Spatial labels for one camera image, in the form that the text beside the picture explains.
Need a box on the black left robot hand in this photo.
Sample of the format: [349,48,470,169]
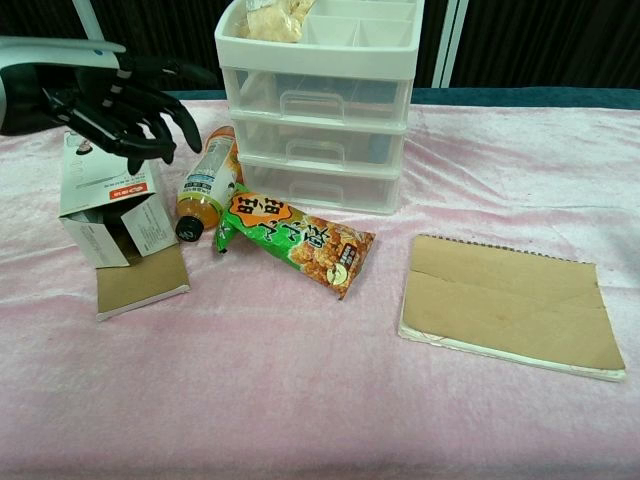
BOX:
[0,35,220,176]

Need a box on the clear plastic organizer box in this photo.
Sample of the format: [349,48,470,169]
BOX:
[222,68,414,124]

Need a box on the clear plastic drawer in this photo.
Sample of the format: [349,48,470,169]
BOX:
[232,117,406,169]
[242,162,401,211]

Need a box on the blue item inside drawer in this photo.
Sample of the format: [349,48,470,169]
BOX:
[372,132,392,164]

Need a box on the white cardboard product box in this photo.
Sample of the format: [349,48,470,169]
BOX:
[57,132,192,322]

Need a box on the orange drink bottle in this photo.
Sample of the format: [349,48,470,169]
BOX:
[174,125,246,245]

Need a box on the beige snack bag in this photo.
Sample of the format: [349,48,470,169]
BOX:
[234,0,319,44]

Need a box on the green rice cracker packet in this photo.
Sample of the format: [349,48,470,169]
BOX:
[213,182,376,301]

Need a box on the pink velvet table cloth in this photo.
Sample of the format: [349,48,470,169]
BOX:
[0,97,640,480]

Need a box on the teal table pad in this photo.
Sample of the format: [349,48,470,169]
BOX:
[164,87,640,109]

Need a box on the brown cover spiral notebook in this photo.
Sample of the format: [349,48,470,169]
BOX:
[397,232,629,384]

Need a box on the black curtain backdrop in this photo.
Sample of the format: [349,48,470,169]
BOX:
[0,0,640,94]

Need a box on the white metal frame post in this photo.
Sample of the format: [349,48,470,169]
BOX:
[69,0,109,41]
[432,0,474,90]

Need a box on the white plastic divided organizer box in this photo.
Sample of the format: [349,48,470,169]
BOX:
[213,0,426,216]

